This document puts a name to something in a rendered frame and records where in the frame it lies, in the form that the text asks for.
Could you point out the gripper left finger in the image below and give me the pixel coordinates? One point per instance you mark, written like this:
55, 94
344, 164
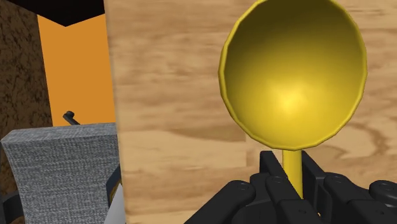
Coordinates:
276, 192

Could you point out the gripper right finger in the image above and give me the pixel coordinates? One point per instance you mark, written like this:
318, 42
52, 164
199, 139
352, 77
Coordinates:
344, 195

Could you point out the yellow ladle spoon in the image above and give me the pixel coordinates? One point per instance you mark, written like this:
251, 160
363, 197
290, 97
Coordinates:
291, 77

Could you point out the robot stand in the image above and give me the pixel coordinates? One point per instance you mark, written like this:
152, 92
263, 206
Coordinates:
62, 11

